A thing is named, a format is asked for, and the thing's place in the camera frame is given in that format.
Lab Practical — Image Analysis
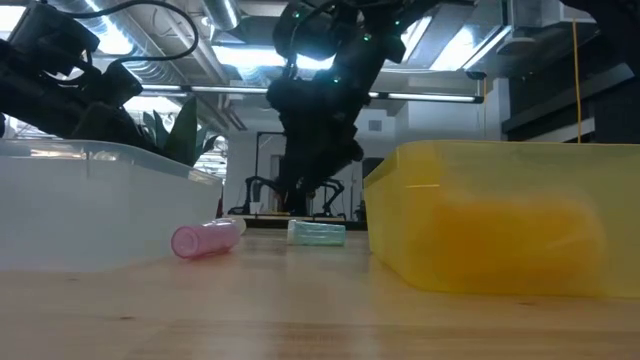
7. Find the background station table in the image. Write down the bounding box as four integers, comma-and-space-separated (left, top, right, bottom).
219, 213, 369, 232

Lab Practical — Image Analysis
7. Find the black background station frame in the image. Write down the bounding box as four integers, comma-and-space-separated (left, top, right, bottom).
254, 130, 287, 217

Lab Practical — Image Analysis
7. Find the spiral silver air duct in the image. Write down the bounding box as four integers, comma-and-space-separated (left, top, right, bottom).
49, 0, 189, 86

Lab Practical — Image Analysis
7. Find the pink pill bottle white cap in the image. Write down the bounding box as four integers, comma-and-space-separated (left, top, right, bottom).
170, 216, 248, 260

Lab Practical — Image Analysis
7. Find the yellow translucent plastic bin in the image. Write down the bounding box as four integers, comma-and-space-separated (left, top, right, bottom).
363, 139, 640, 300

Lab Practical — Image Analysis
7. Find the black camera cable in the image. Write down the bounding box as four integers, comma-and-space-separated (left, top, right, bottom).
69, 0, 200, 64

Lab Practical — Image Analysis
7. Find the thin yellow hanging cable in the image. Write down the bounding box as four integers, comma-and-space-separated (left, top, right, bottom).
480, 77, 489, 140

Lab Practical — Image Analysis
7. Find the round silver air duct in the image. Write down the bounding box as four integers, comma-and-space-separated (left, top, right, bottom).
202, 0, 242, 32

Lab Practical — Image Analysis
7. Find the white ceiling vent box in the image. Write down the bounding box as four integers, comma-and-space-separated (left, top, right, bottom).
497, 0, 601, 56

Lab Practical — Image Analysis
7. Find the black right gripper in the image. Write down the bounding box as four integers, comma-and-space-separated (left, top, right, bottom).
265, 29, 407, 217

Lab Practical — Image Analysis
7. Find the green leafy plant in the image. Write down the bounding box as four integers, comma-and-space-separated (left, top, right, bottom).
141, 95, 220, 169

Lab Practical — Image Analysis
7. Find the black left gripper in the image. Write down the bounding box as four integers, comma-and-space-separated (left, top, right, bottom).
0, 39, 154, 151

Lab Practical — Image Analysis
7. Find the white translucent plastic bin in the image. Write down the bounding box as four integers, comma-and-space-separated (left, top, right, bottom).
0, 138, 225, 274

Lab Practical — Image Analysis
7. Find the black cabinet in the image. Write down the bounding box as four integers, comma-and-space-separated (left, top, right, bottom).
360, 157, 386, 179

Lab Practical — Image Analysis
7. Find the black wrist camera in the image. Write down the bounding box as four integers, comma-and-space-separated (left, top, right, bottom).
102, 60, 145, 107
272, 0, 354, 62

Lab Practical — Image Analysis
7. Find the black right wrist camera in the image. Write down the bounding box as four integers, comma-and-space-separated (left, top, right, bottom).
272, 0, 354, 62

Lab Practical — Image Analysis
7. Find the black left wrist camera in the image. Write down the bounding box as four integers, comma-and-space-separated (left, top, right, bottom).
102, 60, 145, 107

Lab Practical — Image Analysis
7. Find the teal pill bottle white cap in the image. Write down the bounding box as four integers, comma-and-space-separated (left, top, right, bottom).
286, 219, 348, 248

